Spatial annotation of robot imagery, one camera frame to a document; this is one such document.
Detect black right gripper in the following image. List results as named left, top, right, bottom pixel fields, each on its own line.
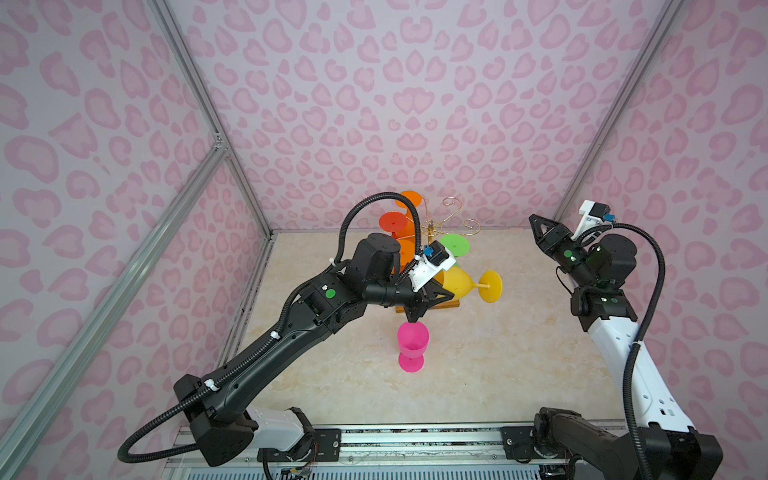
left=528, top=215, right=599, bottom=289

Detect pink wine glass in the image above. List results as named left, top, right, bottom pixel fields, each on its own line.
left=397, top=322, right=430, bottom=373

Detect green wine glass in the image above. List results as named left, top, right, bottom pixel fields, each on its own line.
left=439, top=234, right=471, bottom=258

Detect yellow wine glass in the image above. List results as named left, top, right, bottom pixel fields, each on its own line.
left=437, top=266, right=503, bottom=303

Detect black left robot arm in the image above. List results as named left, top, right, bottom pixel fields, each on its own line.
left=175, top=233, right=456, bottom=467

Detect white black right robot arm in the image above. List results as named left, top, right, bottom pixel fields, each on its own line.
left=502, top=204, right=724, bottom=479

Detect orange front wine glass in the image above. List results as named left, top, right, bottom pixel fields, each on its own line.
left=393, top=238, right=415, bottom=274

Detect orange wine glass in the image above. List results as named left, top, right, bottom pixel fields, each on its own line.
left=397, top=190, right=425, bottom=238
left=393, top=238, right=415, bottom=274

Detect red wine glass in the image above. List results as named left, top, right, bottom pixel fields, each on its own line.
left=379, top=212, right=410, bottom=238

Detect orange back wine glass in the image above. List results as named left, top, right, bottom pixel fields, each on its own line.
left=397, top=190, right=425, bottom=238

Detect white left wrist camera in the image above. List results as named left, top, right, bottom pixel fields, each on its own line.
left=408, top=241, right=456, bottom=292

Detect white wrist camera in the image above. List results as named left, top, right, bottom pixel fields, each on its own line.
left=408, top=241, right=456, bottom=292
left=571, top=200, right=615, bottom=240

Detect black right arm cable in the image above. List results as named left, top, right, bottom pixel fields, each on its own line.
left=590, top=221, right=668, bottom=480

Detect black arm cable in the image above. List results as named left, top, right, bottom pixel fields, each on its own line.
left=590, top=221, right=668, bottom=480
left=116, top=191, right=424, bottom=464

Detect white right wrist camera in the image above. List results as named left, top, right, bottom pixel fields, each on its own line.
left=571, top=200, right=615, bottom=240

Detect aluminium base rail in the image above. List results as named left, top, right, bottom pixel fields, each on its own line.
left=161, top=422, right=631, bottom=480

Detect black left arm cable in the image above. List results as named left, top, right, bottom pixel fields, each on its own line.
left=116, top=191, right=424, bottom=464

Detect aluminium frame profile right corner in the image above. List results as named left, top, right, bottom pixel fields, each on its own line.
left=554, top=0, right=687, bottom=221

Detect aluminium frame profile corner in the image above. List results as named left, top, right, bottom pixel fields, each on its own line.
left=554, top=0, right=687, bottom=221
left=146, top=0, right=273, bottom=239

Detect aluminium frame profile left corner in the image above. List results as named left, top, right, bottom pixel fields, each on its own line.
left=146, top=0, right=273, bottom=239

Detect aluminium diagonal frame bar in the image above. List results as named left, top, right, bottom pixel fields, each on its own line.
left=1, top=146, right=227, bottom=479

